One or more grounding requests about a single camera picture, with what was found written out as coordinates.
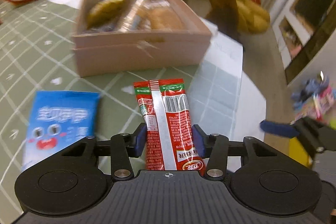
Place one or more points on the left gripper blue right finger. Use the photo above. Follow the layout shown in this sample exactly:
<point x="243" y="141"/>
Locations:
<point x="213" y="147"/>

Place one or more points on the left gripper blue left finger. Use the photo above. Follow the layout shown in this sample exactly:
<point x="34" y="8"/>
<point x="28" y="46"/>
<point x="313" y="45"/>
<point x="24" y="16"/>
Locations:
<point x="124" y="146"/>

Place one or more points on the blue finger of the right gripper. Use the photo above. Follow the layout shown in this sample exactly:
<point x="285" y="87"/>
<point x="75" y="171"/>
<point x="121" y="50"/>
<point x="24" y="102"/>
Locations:
<point x="278" y="129"/>

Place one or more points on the red sausage stick packet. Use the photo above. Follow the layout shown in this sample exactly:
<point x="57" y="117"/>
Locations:
<point x="169" y="142"/>

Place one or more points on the blue cartoon snack packet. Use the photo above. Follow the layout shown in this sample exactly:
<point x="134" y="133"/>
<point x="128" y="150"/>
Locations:
<point x="58" y="119"/>

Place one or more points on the long bread roll packet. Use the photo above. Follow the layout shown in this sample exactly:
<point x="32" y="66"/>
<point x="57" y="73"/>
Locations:
<point x="134" y="13"/>

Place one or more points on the pink cardboard box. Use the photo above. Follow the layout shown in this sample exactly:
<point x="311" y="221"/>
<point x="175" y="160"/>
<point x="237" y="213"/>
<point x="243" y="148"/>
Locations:
<point x="99" y="53"/>

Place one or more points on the green grid tablecloth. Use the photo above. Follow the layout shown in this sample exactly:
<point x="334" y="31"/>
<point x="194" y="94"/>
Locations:
<point x="36" y="54"/>

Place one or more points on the clear wrapped bread packet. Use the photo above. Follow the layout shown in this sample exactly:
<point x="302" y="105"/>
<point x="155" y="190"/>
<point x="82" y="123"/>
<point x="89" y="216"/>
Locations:
<point x="162" y="16"/>

